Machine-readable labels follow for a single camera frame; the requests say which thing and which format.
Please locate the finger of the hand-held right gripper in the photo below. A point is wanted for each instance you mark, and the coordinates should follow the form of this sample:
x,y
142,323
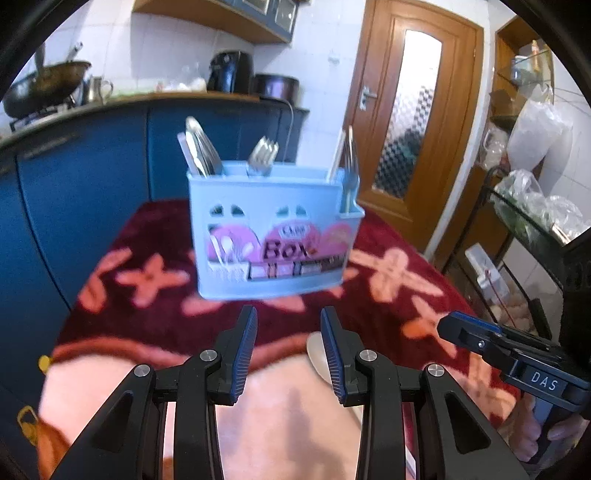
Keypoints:
x,y
471,332

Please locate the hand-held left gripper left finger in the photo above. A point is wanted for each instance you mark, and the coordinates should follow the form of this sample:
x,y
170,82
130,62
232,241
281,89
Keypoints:
x,y
244,355

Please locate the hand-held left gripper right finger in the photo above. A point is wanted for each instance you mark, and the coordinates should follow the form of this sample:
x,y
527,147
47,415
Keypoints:
x,y
333,360

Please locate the white plastic spoon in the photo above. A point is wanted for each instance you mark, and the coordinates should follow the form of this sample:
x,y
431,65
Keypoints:
x,y
316,357

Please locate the light blue plastic utensil box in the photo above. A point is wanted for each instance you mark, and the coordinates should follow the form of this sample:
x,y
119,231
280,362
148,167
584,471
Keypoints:
x,y
277,240

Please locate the wooden chopstick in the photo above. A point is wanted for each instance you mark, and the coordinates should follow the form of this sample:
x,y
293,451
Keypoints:
x,y
342,152
336,157

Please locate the white utensil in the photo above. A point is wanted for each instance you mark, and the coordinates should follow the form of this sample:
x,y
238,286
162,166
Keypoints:
x,y
187,154

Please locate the steel knife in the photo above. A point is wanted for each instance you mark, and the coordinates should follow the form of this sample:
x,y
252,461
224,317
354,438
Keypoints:
x,y
203,145

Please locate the person's right hand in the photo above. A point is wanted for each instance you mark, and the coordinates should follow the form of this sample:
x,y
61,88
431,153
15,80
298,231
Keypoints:
x,y
528,436

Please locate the white plastic container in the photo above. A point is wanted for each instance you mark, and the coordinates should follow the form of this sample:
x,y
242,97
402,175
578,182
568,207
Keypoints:
x,y
487,272

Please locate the maroon floral blanket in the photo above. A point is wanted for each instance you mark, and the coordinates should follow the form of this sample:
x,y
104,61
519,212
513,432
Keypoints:
x,y
184,392

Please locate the black metal rack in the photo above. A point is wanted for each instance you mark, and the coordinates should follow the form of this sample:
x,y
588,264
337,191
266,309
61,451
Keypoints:
x,y
517,258

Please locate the clear plastic bag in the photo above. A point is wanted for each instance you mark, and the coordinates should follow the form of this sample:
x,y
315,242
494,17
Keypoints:
x,y
535,203

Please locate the white plastic bag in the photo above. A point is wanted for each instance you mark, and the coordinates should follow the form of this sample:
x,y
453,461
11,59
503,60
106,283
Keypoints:
x,y
538,134

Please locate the wooden door with glass pane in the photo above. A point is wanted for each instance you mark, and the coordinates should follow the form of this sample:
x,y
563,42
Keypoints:
x,y
415,115

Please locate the wooden shelf unit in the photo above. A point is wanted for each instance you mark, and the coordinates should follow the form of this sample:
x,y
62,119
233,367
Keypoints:
x,y
521,78

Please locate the black cooking pot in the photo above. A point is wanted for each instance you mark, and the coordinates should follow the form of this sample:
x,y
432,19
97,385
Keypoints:
x,y
276,86

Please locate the black air fryer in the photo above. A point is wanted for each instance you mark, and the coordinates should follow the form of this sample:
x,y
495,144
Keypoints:
x,y
228,71

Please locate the metal jug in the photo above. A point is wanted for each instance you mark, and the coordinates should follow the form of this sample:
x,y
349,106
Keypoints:
x,y
98,90

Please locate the gas stove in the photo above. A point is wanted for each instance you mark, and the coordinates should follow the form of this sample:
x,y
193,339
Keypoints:
x,y
41,115

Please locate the dark wok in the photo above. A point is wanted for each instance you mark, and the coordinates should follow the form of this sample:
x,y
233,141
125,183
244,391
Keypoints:
x,y
44,87

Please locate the wooden wall cabinet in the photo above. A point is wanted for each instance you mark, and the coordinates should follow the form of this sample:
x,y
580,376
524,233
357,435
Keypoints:
x,y
231,16

